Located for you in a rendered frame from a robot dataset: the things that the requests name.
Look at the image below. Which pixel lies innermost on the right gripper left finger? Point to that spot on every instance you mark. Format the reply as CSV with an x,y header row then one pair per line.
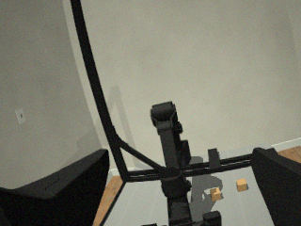
x,y
68,197

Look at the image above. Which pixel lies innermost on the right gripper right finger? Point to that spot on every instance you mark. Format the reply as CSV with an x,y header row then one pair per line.
x,y
279,181

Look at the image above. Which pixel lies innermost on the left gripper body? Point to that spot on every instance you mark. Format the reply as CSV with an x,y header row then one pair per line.
x,y
179,212

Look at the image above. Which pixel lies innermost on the tan cube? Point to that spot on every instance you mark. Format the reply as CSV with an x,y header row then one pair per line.
x,y
215,194
241,185

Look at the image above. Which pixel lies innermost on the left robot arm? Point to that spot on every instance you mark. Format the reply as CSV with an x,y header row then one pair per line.
x,y
172,177

